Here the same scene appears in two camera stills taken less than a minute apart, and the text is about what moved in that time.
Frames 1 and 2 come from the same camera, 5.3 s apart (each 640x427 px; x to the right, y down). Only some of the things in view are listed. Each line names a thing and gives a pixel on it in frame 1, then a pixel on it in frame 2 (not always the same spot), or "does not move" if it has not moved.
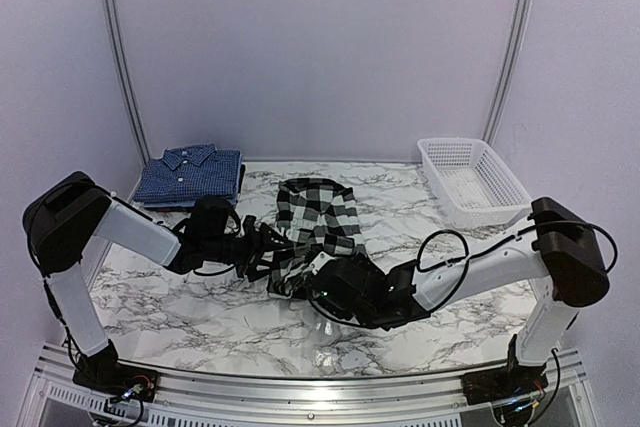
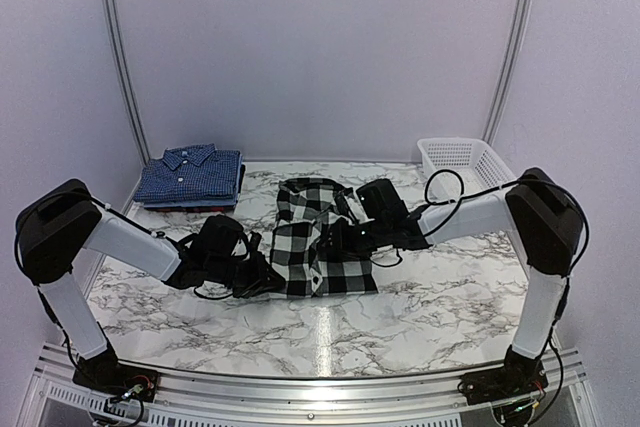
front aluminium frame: [57, 399] does not move
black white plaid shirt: [313, 211] does not move
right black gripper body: [376, 325] -> [361, 244]
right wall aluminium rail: [515, 41] does not move
